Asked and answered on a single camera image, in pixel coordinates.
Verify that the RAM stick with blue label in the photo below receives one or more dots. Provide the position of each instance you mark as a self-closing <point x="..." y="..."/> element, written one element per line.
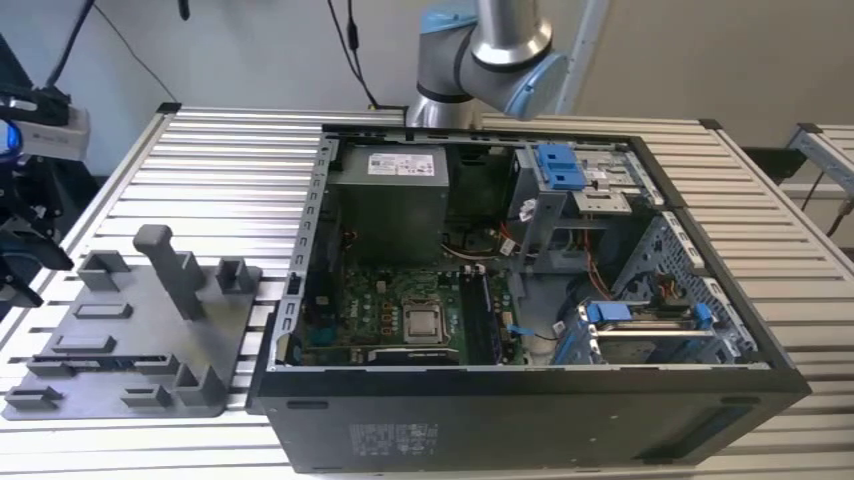
<point x="100" y="359"/>

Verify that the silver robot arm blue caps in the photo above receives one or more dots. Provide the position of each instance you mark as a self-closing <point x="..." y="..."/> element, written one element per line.
<point x="494" y="60"/>

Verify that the black table corner cap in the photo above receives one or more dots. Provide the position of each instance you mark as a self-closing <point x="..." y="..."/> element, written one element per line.
<point x="708" y="124"/>
<point x="168" y="106"/>

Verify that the grey parts rack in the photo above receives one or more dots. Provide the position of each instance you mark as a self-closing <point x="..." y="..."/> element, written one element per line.
<point x="147" y="345"/>

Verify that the black hanging object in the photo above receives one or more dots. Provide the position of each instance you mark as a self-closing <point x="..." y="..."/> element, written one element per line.
<point x="183" y="9"/>

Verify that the grey power supply unit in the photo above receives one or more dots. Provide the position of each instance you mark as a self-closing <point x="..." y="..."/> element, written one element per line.
<point x="390" y="215"/>

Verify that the green motherboard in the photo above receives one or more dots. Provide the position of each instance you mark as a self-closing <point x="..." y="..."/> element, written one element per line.
<point x="374" y="300"/>

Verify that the CPU socket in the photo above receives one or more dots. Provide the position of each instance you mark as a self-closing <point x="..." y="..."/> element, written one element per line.
<point x="424" y="305"/>

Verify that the silver CPU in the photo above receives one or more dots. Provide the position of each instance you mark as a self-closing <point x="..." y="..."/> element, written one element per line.
<point x="424" y="326"/>

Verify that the black graphics card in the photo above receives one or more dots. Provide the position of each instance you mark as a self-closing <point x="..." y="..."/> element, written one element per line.
<point x="414" y="356"/>

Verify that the blue drive carrier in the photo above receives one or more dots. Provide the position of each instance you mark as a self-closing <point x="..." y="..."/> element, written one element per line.
<point x="559" y="167"/>

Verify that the black open PC case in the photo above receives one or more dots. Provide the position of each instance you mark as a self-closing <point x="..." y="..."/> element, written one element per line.
<point x="507" y="425"/>

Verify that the grey metal drive cage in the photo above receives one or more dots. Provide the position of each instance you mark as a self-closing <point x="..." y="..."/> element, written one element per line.
<point x="600" y="200"/>

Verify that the hard disk in blue carrier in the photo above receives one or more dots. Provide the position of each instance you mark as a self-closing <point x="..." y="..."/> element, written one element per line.
<point x="640" y="330"/>

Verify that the metal slat side table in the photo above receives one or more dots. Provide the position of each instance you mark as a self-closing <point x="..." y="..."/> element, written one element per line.
<point x="823" y="165"/>

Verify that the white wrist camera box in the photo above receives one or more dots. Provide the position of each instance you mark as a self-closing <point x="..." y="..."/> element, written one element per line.
<point x="56" y="135"/>

